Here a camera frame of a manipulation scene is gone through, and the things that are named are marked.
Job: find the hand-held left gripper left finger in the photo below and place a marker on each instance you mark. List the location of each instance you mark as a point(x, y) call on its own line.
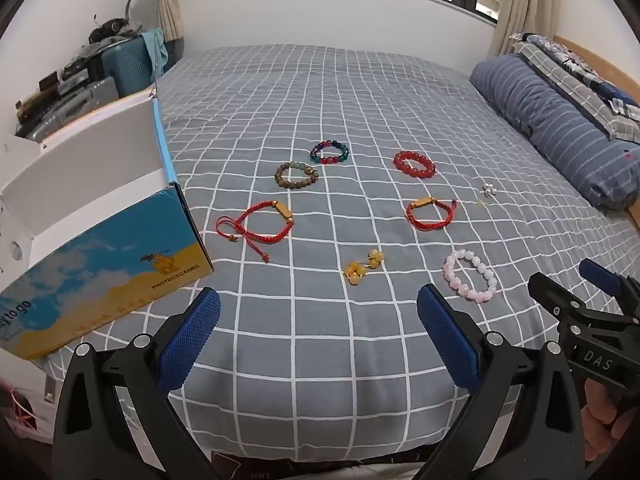
point(192, 340)

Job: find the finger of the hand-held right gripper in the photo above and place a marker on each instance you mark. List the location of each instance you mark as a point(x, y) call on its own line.
point(597, 272)
point(550, 290)

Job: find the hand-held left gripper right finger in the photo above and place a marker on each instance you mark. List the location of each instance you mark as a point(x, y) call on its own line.
point(445, 335)

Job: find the blue and yellow cardboard box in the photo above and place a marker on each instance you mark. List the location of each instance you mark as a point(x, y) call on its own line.
point(100, 270)

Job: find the person's right hand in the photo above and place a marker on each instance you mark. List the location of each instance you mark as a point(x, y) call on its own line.
point(605, 422)

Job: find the small white pearl trinket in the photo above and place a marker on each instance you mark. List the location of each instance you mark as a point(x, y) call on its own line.
point(488, 190)

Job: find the blue striped pillow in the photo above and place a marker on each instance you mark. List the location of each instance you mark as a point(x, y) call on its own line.
point(550, 110)

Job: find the folded grey plaid quilt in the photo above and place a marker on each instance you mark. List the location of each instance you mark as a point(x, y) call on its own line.
point(565, 65)

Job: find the grey suitcase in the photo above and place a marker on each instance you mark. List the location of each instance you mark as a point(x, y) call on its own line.
point(75, 105)

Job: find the grey checked bed sheet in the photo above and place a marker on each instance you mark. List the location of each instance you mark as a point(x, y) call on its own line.
point(325, 100)

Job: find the beige curtain by window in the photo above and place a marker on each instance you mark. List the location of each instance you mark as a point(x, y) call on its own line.
point(520, 5)

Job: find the teal suitcase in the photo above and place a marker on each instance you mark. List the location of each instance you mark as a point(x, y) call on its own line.
point(127, 67)

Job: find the stack of dark boxes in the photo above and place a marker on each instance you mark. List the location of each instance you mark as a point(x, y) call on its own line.
point(50, 82)

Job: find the light blue cloth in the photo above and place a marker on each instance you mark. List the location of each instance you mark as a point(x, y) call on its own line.
point(155, 47)

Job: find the dark clutter pile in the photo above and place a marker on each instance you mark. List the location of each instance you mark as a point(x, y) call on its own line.
point(112, 27)

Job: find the beige curtain by suitcase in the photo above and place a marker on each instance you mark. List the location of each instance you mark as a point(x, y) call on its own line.
point(167, 10)

